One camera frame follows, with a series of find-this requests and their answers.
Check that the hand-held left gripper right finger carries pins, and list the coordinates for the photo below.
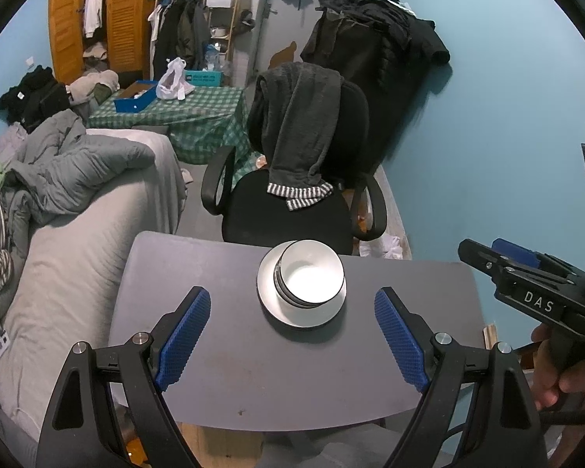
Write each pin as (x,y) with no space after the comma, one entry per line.
(402,339)

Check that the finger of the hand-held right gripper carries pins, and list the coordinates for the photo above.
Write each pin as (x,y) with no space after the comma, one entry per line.
(514,251)
(482,258)

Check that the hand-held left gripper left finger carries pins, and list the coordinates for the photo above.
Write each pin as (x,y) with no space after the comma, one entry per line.
(185,336)

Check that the large white plate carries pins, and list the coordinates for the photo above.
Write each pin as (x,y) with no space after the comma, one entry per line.
(302,328)
(268,282)

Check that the small white plate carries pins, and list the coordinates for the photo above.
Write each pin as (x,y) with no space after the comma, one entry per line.
(302,331)

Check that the white bowl dark rim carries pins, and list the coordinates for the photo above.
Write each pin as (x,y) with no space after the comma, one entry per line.
(275,278)
(307,282)

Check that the person's right hand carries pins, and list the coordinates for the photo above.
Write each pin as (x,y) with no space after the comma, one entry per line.
(543,365)

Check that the wooden board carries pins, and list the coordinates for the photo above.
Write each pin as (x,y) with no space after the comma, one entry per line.
(491,337)

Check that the white knotted bag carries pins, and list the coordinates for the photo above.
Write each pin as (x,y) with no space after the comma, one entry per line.
(382,248)

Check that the bed with grey sheet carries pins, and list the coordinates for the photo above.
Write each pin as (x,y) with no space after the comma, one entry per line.
(68,278)

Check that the black office chair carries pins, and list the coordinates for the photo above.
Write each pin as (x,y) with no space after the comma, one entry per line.
(282,214)

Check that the grey duvet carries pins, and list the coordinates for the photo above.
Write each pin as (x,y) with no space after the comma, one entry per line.
(73,165)

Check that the green checkered tablecloth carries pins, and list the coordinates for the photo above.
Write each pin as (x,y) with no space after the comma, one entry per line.
(200,112)

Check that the black hanging coats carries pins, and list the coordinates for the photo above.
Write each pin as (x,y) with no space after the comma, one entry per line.
(370,58)

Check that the dark grey sweater striped hem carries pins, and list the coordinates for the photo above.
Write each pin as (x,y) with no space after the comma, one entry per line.
(297,117)

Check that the blue cardboard box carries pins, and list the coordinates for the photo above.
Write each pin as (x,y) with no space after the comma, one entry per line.
(134,100)

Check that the white plastic bag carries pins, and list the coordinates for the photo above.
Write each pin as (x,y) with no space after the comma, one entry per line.
(173,80)

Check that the beige clothes pile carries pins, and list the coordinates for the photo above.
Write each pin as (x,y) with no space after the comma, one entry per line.
(92,85)

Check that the clear water bottle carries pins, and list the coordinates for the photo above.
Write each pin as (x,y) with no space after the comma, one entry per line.
(211,58)

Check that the black clothes pile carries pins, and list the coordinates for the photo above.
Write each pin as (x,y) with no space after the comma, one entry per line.
(29,97)

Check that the dark jackets on rack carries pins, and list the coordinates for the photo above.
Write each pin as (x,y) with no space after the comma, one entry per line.
(180,34)

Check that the wooden shelf unit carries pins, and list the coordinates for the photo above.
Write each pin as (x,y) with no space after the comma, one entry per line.
(231,19)

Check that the orange wooden wardrobe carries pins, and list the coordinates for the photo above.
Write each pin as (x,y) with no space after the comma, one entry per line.
(126,19)

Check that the white hanging shirt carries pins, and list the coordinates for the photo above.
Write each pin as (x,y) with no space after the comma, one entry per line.
(95,0)

